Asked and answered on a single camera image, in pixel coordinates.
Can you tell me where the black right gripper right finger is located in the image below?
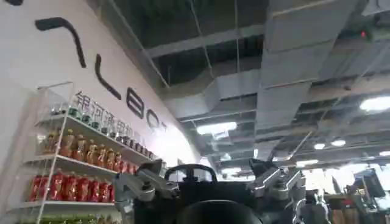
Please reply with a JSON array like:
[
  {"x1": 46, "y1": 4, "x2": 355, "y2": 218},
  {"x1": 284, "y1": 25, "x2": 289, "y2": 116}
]
[{"x1": 247, "y1": 158, "x2": 307, "y2": 208}]

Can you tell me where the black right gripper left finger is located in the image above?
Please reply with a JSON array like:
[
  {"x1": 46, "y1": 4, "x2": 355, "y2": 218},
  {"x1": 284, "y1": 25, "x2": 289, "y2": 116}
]
[{"x1": 113, "y1": 159, "x2": 181, "y2": 213}]

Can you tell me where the long ceiling light panel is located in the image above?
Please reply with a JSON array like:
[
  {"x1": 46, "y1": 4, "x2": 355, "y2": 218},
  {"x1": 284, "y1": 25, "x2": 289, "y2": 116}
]
[
  {"x1": 296, "y1": 159, "x2": 319, "y2": 168},
  {"x1": 196, "y1": 121, "x2": 238, "y2": 136}
]

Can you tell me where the white shelf with bottled goods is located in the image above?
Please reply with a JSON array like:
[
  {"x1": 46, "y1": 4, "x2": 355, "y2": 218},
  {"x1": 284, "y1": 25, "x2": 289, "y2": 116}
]
[{"x1": 5, "y1": 81, "x2": 168, "y2": 224}]

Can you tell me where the dark monitor on stand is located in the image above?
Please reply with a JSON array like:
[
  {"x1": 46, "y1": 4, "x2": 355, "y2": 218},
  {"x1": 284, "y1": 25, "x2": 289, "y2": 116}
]
[{"x1": 353, "y1": 168, "x2": 387, "y2": 200}]

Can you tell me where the large bright ceiling light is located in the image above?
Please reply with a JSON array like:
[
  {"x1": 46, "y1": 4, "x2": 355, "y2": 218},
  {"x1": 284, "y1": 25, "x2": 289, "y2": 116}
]
[{"x1": 359, "y1": 96, "x2": 390, "y2": 113}]

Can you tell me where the black looped cable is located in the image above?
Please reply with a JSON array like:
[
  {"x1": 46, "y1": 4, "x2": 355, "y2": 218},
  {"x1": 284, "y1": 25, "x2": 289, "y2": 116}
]
[{"x1": 164, "y1": 163, "x2": 218, "y2": 184}]

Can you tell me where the grey ceiling ventilation duct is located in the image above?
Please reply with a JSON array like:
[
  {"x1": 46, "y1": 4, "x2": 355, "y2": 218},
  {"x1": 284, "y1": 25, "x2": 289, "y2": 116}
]
[{"x1": 164, "y1": 0, "x2": 360, "y2": 153}]

